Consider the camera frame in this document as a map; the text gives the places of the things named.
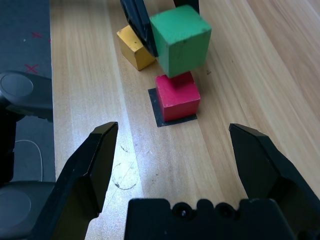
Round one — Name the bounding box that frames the red wooden block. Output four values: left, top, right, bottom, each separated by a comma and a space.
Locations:
155, 71, 202, 122

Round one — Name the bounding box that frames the yellow wooden block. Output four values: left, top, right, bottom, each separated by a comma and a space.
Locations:
116, 24, 158, 72

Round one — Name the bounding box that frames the green wooden block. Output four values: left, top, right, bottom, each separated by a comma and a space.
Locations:
149, 4, 213, 79

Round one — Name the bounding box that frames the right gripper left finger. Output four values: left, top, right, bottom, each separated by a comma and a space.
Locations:
29, 121, 119, 240

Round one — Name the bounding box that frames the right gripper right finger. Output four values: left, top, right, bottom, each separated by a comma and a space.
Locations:
229, 123, 320, 240

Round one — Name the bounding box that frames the thin white cable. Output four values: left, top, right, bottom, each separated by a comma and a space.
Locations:
14, 139, 44, 183

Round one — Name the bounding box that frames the black square marker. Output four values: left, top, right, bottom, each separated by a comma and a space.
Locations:
147, 87, 198, 128

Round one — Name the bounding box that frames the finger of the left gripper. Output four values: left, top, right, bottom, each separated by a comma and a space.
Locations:
173, 0, 201, 15
119, 0, 160, 58

